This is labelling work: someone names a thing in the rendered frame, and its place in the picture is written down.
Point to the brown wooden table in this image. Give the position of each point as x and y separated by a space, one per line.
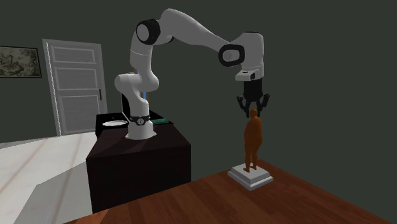
235 204

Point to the dark robot stand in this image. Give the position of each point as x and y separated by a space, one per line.
136 173

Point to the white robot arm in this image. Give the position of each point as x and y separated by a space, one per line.
186 29

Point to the white panel door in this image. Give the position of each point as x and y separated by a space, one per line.
76 86

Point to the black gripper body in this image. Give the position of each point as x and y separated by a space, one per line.
253 90

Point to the brown human figure white base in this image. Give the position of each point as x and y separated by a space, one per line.
252 139

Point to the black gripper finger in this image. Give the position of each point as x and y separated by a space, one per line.
242 103
264 101

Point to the dark framed wall picture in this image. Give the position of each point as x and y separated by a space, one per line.
18 62

